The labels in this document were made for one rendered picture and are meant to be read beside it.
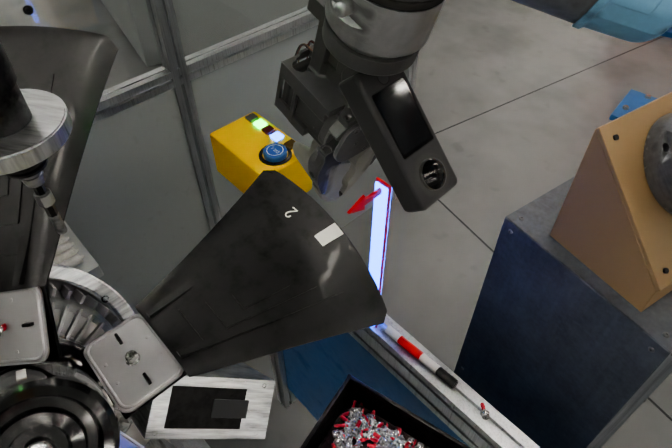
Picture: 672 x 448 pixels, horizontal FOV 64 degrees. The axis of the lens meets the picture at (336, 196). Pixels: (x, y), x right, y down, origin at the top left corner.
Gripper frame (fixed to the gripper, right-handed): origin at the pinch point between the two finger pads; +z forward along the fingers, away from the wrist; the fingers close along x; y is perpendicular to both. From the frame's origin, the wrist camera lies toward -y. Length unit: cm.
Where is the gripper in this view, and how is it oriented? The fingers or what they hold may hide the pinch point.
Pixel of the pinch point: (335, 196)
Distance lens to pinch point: 53.6
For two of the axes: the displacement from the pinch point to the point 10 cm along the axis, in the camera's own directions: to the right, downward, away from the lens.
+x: -7.5, 4.6, -4.8
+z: -2.0, 5.2, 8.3
